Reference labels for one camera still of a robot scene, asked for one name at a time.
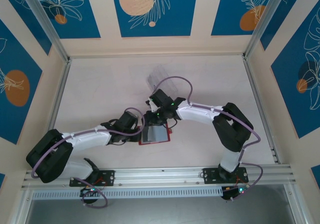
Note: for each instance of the red card holder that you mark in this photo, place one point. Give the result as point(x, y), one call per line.
point(157, 136)

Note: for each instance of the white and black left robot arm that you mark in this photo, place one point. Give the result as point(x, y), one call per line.
point(87, 140)

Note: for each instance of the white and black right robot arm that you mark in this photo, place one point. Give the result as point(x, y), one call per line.
point(197, 113)

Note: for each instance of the clear acrylic card stand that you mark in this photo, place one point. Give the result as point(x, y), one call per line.
point(160, 73)

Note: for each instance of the black left controller board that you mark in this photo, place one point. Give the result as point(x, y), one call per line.
point(87, 191)

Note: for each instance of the black controller board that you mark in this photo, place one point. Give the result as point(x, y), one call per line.
point(87, 191)
point(233, 192)

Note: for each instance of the black right controller board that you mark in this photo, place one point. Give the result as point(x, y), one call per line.
point(233, 192)

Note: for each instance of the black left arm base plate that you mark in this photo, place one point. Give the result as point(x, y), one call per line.
point(108, 177)

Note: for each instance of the aluminium mounting rail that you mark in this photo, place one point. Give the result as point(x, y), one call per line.
point(162, 175)

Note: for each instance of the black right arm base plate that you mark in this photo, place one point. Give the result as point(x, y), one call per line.
point(210, 175)

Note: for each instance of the aluminium side rail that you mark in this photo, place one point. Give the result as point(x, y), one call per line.
point(260, 108)
point(62, 83)

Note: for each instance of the blue floral wall panel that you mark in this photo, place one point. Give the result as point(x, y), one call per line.
point(292, 13)
point(20, 16)
point(175, 21)
point(15, 66)
point(287, 96)
point(75, 13)
point(225, 13)

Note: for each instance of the aluminium frame post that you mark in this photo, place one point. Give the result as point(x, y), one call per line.
point(272, 16)
point(45, 21)

